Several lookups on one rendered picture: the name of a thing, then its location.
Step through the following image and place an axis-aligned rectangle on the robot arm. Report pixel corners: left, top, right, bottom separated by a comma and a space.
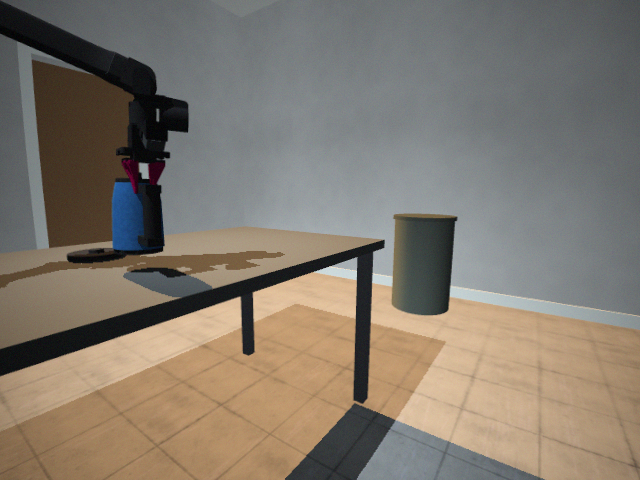
0, 1, 189, 152

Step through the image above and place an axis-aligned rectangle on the dark grey round disk with central stud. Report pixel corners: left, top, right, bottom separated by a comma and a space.
67, 248, 123, 262

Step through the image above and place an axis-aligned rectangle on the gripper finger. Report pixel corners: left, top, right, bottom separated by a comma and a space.
122, 160, 138, 194
148, 162, 165, 185

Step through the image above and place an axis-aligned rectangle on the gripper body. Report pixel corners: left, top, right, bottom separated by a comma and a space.
116, 147, 170, 164

